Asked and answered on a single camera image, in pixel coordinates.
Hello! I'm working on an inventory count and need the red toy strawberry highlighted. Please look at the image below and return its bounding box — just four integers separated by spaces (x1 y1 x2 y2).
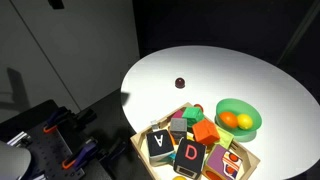
193 104 204 112

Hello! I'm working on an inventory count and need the orange toy fruit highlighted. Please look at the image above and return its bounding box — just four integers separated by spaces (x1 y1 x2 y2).
219 112 238 128

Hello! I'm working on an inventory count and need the magenta rubber block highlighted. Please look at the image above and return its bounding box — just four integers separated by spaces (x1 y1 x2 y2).
172 110 184 118

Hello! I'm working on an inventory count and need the purple orange clamp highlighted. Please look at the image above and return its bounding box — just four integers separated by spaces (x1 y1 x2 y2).
61 141 98 170
43 107 71 134

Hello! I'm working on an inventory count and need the grey rubber block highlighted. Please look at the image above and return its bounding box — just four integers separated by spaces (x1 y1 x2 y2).
169 118 187 144

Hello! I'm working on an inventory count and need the yellow toy lemon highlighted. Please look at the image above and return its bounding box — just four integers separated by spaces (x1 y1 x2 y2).
237 114 253 130

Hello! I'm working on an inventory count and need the yellow ball in tray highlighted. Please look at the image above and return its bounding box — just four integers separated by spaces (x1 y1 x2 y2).
172 176 187 180

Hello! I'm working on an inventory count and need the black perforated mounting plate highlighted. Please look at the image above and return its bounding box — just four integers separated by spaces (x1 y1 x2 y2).
23 125 85 180

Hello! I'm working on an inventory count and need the orange rubber block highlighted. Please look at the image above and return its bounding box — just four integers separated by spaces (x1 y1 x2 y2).
192 119 220 145

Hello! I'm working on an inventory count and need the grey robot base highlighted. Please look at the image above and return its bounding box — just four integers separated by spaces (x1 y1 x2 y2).
0 141 31 180

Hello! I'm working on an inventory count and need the wooden toy tray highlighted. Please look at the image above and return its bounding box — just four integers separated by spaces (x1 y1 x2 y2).
130 102 260 180

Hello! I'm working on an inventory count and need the black block letter D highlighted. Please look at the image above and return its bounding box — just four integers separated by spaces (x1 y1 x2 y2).
173 138 206 180

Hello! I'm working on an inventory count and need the dark red toy plum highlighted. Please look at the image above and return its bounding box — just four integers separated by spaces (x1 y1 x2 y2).
175 78 185 89

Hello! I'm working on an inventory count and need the black block letter A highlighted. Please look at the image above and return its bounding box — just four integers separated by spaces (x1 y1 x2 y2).
146 130 174 166

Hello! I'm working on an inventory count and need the green plastic bowl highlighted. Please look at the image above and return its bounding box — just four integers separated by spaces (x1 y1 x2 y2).
215 98 262 136

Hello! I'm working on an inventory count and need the purple picture block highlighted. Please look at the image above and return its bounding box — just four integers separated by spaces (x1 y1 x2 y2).
202 144 242 180

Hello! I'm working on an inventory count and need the lime green rubber block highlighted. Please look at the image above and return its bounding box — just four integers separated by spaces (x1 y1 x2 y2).
216 126 234 149

